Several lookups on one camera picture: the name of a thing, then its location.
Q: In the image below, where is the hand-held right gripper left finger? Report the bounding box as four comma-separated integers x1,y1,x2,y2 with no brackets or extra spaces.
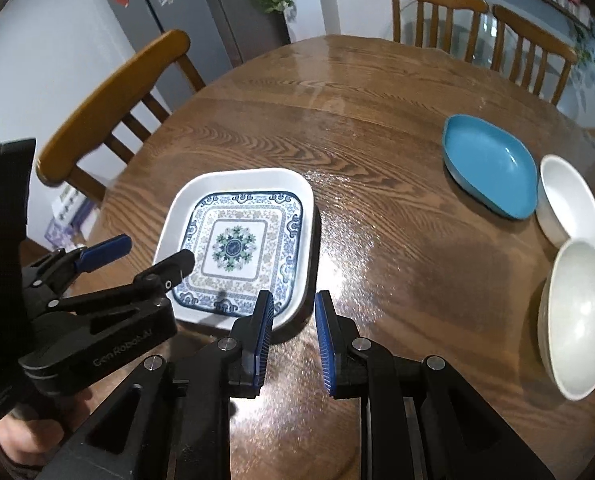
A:
42,290,276,480

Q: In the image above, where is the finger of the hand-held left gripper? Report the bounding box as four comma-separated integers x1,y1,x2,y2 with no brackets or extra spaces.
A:
48,249,197,313
22,234,132,293

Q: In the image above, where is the person's left hand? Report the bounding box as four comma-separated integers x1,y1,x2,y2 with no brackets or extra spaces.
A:
0,390,86,471

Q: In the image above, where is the purple printed box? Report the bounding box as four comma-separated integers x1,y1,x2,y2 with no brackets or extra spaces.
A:
44,212,86,250

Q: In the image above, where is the medium white bowl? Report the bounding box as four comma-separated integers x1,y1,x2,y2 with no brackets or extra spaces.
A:
535,155,595,250

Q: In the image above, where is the grey refrigerator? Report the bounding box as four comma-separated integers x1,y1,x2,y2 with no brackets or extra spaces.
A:
105,0,292,111

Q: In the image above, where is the white dotted box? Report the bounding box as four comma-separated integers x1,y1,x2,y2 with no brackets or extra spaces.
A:
52,182,98,226

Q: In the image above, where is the large white bowl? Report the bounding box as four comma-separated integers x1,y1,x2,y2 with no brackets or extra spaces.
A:
537,239,595,402

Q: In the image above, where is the blue patterned square plate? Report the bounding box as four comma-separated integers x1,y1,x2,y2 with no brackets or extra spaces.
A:
152,167,321,332

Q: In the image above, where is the small leafy green plant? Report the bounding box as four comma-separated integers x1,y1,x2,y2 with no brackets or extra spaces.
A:
572,25,595,76

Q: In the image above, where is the plain blue plate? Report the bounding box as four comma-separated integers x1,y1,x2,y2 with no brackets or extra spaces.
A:
442,114,538,221

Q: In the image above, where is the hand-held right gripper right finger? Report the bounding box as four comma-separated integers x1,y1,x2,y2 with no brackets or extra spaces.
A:
315,290,558,480

